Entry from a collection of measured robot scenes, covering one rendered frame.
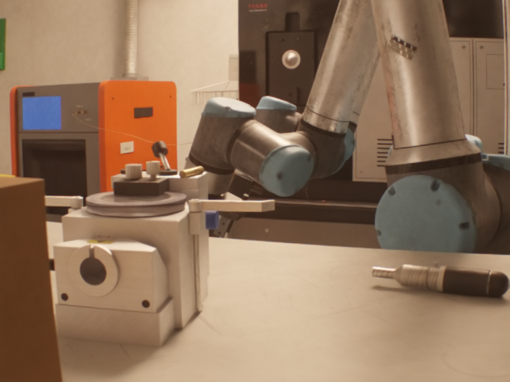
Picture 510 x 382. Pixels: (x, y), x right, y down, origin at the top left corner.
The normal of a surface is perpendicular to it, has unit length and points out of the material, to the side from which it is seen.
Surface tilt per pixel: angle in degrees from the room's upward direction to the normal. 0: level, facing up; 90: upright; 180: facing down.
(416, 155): 46
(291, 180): 115
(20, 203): 90
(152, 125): 90
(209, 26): 90
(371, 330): 0
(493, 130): 90
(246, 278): 0
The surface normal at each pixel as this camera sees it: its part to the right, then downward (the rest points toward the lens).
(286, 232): -0.36, 0.11
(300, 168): 0.68, 0.48
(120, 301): -0.14, 0.12
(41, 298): 0.92, 0.04
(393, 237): -0.59, 0.18
